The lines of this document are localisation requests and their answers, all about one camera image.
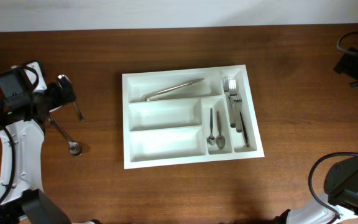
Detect large steel spoon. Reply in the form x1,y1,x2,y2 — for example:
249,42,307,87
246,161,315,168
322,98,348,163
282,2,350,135
57,75,85,122

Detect steel fork dark handle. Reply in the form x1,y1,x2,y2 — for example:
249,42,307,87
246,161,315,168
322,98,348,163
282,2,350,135
236,94,250,147

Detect steel tongs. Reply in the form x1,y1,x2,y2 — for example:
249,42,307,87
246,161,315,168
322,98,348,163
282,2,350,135
144,78,204,101

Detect steel teaspoon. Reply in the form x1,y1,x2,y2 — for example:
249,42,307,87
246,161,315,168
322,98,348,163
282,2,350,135
206,108,216,146
216,111,226,150

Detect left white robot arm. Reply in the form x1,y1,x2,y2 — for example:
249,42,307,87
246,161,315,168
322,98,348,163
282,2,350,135
0,60,76,223

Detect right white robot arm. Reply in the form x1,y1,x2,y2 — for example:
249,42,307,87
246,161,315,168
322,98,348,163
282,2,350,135
273,152,358,224

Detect white plastic cutlery tray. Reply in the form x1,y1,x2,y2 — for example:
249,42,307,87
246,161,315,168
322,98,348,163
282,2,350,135
122,65,264,169

